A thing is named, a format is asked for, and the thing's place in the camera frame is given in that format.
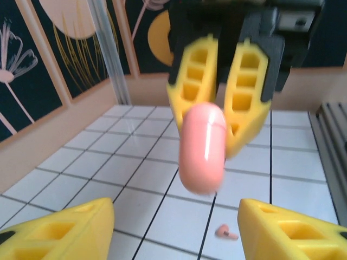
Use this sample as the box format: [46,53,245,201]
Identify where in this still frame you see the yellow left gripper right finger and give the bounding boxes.
[237,198,347,260]

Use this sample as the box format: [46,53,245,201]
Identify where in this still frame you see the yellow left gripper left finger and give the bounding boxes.
[0,197,114,260]

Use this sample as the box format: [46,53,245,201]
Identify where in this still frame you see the pink wireless earbud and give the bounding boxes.
[214,224,239,241]

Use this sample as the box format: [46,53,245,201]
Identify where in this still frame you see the pink soft ball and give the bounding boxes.
[178,102,227,195]

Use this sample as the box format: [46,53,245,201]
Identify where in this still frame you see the dark panel leaves orange oval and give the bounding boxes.
[115,0,174,75]

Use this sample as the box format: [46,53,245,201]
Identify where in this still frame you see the dark panel beige circle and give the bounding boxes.
[28,0,112,100]

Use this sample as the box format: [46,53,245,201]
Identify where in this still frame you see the dark panel pink flowers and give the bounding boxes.
[0,0,65,143]

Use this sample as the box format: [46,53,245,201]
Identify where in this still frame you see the aluminium corner post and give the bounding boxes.
[93,0,131,106]

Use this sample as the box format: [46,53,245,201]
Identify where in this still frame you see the aluminium side rail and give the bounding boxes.
[309,102,347,227]

